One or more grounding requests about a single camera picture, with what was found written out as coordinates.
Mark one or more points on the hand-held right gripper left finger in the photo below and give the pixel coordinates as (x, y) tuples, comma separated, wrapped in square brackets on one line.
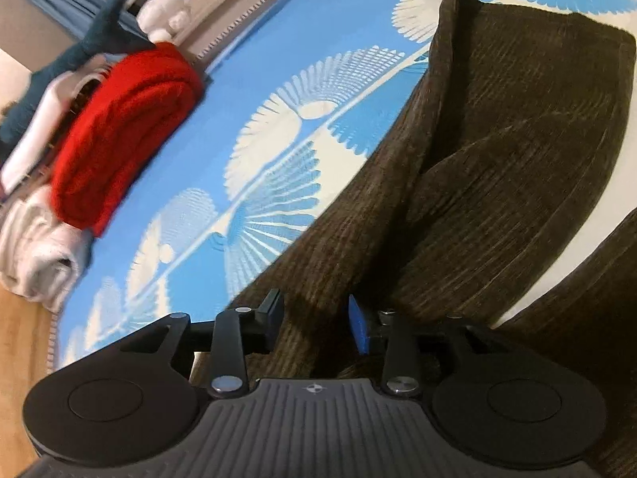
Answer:
[(230, 353)]

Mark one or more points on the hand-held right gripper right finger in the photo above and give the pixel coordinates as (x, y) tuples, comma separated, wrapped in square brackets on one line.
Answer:
[(359, 326)]

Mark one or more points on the white fluffy folded blanket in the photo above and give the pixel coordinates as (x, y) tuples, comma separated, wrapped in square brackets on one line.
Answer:
[(35, 254)]

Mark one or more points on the red folded blanket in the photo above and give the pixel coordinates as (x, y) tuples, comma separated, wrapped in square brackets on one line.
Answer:
[(124, 134)]

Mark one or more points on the white folded cloth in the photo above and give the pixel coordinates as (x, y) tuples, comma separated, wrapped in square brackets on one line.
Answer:
[(30, 144)]

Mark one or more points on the blue shark plush toy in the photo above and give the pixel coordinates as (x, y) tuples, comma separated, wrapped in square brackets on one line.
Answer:
[(99, 35)]

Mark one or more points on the white plush toy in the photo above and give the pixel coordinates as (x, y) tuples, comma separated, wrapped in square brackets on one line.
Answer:
[(166, 15)]

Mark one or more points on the wooden bed frame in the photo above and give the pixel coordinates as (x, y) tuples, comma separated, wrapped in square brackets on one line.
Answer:
[(20, 358)]

